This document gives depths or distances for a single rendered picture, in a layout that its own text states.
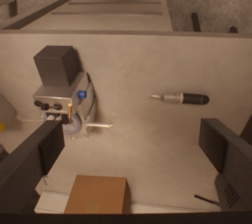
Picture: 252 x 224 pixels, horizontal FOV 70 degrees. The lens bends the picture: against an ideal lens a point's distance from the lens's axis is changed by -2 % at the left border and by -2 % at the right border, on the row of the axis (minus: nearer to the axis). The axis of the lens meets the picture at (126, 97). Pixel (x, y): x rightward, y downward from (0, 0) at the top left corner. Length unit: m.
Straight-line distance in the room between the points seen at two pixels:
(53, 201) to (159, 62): 0.89
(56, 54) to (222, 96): 0.39
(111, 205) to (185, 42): 0.62
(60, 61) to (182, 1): 1.04
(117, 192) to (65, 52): 0.58
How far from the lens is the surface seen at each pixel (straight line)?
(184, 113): 0.52
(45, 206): 1.11
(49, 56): 0.39
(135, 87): 0.46
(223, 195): 0.73
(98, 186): 0.82
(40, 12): 0.93
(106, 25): 0.64
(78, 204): 0.82
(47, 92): 0.41
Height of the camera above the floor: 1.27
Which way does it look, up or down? 51 degrees down
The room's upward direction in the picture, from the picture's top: 169 degrees counter-clockwise
